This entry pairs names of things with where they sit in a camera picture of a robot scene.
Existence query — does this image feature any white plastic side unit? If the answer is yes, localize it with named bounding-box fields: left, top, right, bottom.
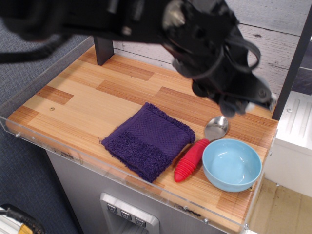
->
left=264, top=91, right=312, bottom=197

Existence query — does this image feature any light blue bowl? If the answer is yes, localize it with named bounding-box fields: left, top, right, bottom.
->
left=202, top=139, right=262, bottom=192

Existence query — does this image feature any grey plush toy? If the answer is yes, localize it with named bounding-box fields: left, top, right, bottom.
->
left=218, top=95, right=255, bottom=118

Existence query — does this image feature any red handled metal spoon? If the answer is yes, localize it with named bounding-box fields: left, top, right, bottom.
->
left=174, top=116, right=229, bottom=183

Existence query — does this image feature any black braided cable bundle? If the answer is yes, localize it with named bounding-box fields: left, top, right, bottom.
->
left=0, top=203, right=46, bottom=234

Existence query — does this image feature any dark support post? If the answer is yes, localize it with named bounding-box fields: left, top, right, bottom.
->
left=94, top=37, right=115, bottom=66
left=272, top=6, right=312, bottom=120

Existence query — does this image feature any silver button control panel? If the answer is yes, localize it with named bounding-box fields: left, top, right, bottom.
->
left=100, top=193, right=160, bottom=234

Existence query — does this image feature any dark right support post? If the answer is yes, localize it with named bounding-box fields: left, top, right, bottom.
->
left=272, top=6, right=312, bottom=120

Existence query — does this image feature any clear acrylic table guard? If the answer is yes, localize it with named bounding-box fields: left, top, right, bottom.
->
left=0, top=34, right=279, bottom=234

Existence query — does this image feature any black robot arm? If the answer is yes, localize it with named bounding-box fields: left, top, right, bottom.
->
left=0, top=0, right=276, bottom=114

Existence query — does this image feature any grey cabinet base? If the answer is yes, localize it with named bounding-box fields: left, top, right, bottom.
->
left=47, top=151, right=222, bottom=234

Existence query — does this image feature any dark left support post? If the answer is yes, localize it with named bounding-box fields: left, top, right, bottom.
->
left=94, top=37, right=115, bottom=66

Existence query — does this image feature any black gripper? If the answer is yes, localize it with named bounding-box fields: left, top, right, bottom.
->
left=162, top=0, right=277, bottom=110

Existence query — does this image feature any purple folded towel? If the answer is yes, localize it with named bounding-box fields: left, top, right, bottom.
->
left=101, top=102, right=195, bottom=183

